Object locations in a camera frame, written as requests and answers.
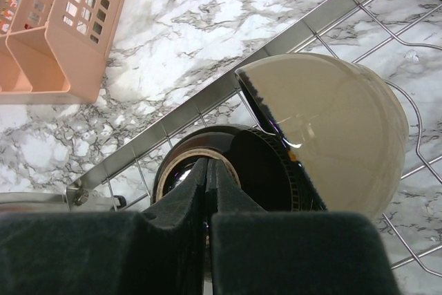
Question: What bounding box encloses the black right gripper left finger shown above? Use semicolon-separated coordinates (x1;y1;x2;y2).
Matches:
1;159;208;294

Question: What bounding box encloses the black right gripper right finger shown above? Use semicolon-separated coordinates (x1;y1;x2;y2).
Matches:
207;160;400;294

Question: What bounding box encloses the dark patterned cream-inside bowl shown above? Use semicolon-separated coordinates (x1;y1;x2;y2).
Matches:
151;124;325;282

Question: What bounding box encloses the black bowl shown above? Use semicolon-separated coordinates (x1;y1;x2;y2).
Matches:
235;53;409;219

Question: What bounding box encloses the peach plastic file organizer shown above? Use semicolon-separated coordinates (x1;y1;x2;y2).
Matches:
1;0;124;104

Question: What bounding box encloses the steel wire dish rack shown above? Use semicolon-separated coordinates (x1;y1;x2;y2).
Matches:
1;0;441;276

